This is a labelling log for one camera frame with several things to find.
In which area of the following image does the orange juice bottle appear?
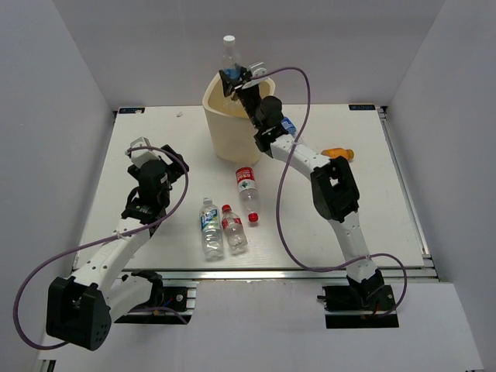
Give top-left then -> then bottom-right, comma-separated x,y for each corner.
321,148 -> 354,161

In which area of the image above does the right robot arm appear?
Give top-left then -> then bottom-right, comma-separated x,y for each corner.
219,67 -> 384,309

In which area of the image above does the beige plastic bin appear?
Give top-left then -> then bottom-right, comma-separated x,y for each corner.
202,74 -> 262,165

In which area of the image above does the crushed blue label bottle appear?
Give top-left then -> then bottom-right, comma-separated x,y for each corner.
222,35 -> 240,80

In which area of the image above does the large red label bottle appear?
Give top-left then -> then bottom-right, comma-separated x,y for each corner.
236,166 -> 260,224

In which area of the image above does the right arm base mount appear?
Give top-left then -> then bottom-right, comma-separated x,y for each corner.
317,285 -> 399,329

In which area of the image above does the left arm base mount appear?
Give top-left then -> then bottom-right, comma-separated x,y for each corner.
110,270 -> 197,325

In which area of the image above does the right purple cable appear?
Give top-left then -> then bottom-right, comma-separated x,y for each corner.
247,67 -> 408,319

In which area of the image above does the small red cap bottle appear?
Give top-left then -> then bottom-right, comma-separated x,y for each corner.
222,205 -> 248,255

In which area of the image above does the green white label bottle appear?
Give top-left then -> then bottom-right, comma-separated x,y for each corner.
199,198 -> 224,261

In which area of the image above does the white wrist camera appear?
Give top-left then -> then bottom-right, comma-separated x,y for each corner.
125,136 -> 160,169
248,62 -> 267,81

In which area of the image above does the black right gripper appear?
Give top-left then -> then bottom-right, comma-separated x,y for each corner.
219,64 -> 262,131

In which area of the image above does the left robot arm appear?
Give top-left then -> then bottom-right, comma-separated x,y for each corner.
46,138 -> 189,350

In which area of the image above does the blue label bottle by bin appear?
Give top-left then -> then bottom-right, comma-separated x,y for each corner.
281,116 -> 298,137

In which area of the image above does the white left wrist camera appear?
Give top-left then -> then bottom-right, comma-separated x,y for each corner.
125,136 -> 160,169

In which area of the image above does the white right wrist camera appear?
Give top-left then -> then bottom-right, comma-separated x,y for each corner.
248,62 -> 267,81

